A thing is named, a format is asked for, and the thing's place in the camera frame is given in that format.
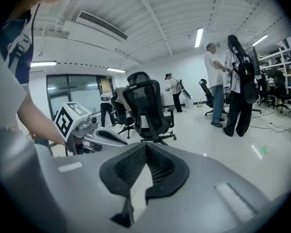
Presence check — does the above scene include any dark framed glass partition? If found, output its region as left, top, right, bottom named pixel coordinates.
left=46, top=73, right=115, bottom=121

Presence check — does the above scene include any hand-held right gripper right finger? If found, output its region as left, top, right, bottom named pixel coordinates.
left=133, top=141, right=274, bottom=233

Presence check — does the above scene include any thin black cable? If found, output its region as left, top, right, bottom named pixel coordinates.
left=30, top=3, right=41, bottom=62

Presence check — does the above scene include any white trash bin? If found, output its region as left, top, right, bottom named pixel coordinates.
left=181, top=88, right=194, bottom=109

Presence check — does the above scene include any white shelving unit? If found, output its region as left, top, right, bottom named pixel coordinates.
left=258, top=33, right=291, bottom=106

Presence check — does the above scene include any person's white printed t-shirt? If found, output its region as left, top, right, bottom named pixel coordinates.
left=0, top=3, right=64, bottom=233

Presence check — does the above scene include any person's left forearm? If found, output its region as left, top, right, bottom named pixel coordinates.
left=16, top=93, right=68, bottom=148

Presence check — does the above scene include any beige jacket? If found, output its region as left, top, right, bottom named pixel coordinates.
left=113, top=86, right=134, bottom=113

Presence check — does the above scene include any white ceiling air conditioner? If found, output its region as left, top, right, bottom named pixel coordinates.
left=61, top=10, right=129, bottom=49

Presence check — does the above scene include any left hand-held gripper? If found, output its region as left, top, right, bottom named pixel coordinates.
left=54, top=101, right=129, bottom=155

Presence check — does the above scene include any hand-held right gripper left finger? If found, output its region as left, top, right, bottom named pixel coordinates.
left=34, top=141, right=148, bottom=233

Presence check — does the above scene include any black office chair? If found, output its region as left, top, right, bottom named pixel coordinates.
left=199, top=78, right=231, bottom=117
left=256, top=71, right=273, bottom=108
left=110, top=95, right=136, bottom=140
left=272, top=70, right=291, bottom=114

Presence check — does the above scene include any ceiling tube light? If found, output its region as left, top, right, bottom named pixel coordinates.
left=30, top=60, right=58, bottom=68
left=105, top=67, right=127, bottom=74
left=194, top=27, right=205, bottom=49
left=250, top=33, right=269, bottom=47

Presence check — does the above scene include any black mesh chair with headrest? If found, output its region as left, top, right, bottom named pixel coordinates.
left=122, top=71, right=178, bottom=146

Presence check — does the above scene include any black backpack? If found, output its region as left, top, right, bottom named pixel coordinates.
left=234, top=46, right=258, bottom=105

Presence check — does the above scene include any black floor cable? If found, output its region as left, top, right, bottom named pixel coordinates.
left=249, top=122, right=291, bottom=136

